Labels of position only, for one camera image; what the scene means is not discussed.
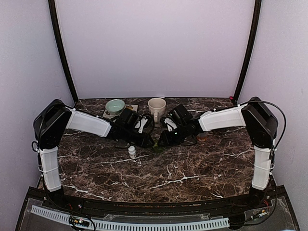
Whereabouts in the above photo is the orange pill bottle grey cap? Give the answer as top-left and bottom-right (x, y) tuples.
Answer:
(196, 133), (207, 142)

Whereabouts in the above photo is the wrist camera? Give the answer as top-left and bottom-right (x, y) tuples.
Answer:
(135, 117), (149, 134)
(162, 117), (178, 132)

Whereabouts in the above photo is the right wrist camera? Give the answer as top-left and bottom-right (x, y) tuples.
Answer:
(162, 117), (178, 132)

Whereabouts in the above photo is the black front table rail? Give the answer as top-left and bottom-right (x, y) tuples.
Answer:
(44, 192), (273, 216)

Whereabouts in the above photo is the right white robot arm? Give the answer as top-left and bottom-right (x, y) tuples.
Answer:
(157, 97), (281, 209)

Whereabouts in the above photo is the black frame post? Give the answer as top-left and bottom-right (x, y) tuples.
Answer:
(230, 0), (262, 104)
(48, 0), (79, 103)

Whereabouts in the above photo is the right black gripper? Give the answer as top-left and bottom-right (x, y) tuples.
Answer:
(158, 123), (189, 147)

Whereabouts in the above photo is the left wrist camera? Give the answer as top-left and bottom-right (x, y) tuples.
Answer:
(135, 117), (149, 134)

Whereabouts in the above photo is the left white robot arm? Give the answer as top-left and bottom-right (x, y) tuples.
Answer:
(31, 99), (154, 210)

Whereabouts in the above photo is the left black frame post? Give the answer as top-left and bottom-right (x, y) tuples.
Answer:
(48, 0), (79, 103)

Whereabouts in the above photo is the small white pill bottle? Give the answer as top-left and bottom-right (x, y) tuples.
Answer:
(128, 145), (136, 158)

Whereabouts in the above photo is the cream coral pattern mug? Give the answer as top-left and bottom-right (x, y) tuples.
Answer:
(148, 98), (167, 127)

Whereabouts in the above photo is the right black frame post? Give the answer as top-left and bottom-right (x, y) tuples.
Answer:
(230, 0), (262, 104)

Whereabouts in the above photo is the floral square plate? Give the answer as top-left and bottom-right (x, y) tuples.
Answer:
(103, 103), (139, 120)

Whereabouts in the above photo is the left light green bowl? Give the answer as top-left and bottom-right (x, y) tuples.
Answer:
(105, 99), (125, 115)

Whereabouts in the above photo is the white slotted cable duct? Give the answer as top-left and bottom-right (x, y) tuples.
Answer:
(30, 205), (230, 231)

